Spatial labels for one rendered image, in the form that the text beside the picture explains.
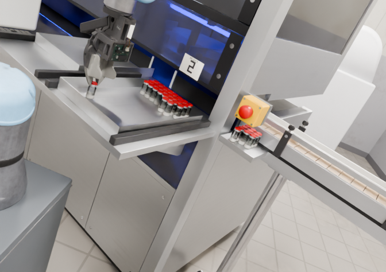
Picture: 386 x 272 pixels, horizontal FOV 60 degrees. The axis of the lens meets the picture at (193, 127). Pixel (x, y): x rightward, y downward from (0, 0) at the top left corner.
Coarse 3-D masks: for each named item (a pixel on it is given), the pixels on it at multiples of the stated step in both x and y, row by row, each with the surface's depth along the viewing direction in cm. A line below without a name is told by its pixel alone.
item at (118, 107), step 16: (64, 80) 89; (80, 80) 95; (112, 80) 104; (128, 80) 110; (80, 96) 85; (96, 96) 96; (112, 96) 100; (128, 96) 104; (144, 96) 109; (96, 112) 82; (112, 112) 90; (128, 112) 94; (144, 112) 98; (160, 112) 103; (112, 128) 79; (128, 128) 80; (144, 128) 85
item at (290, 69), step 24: (192, 0) 107; (240, 24) 98; (360, 24) 162; (144, 48) 121; (288, 48) 111; (312, 48) 129; (264, 72) 107; (288, 72) 124; (312, 72) 146; (288, 96) 139
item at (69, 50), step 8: (40, 40) 113; (48, 40) 119; (56, 40) 121; (64, 40) 124; (72, 40) 126; (80, 40) 129; (48, 48) 111; (56, 48) 109; (64, 48) 121; (72, 48) 124; (80, 48) 128; (56, 56) 109; (64, 56) 106; (72, 56) 117; (80, 56) 120; (64, 64) 107; (72, 64) 105; (80, 64) 113; (120, 64) 129; (128, 64) 133; (144, 72) 127; (152, 72) 130
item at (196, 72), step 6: (186, 54) 110; (186, 60) 111; (192, 60) 109; (180, 66) 112; (186, 66) 111; (192, 66) 109; (198, 66) 108; (186, 72) 111; (192, 72) 110; (198, 72) 108; (198, 78) 109
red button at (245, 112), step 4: (240, 108) 97; (244, 108) 96; (248, 108) 96; (240, 112) 97; (244, 112) 96; (248, 112) 96; (252, 112) 97; (240, 116) 98; (244, 116) 97; (248, 116) 96
